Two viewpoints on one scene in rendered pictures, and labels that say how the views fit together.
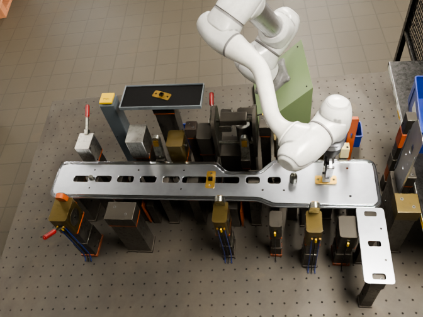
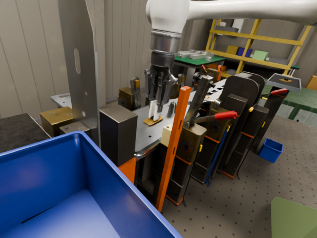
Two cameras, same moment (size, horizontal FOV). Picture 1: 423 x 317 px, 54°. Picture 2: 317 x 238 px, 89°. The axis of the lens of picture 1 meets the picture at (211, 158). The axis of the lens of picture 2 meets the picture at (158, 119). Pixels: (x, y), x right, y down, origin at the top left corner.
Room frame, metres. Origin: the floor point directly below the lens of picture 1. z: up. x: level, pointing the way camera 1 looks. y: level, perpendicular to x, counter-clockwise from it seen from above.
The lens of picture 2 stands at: (1.02, -0.94, 1.31)
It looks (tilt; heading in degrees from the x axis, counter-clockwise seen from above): 29 degrees down; 108
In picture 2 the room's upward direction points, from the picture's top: 9 degrees clockwise
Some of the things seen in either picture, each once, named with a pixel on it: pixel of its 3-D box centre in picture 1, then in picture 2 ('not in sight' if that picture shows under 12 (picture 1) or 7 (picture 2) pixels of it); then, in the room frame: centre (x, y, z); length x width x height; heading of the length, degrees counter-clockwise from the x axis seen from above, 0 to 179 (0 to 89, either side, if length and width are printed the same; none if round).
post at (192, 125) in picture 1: (197, 152); not in sight; (1.20, 0.06, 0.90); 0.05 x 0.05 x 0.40; 74
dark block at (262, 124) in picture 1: (266, 151); (221, 140); (1.11, -0.25, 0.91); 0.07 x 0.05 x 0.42; 164
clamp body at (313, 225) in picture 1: (311, 244); (125, 121); (0.64, -0.31, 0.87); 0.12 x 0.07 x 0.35; 164
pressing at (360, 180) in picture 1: (206, 181); (204, 96); (0.96, 0.04, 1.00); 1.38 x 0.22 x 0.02; 74
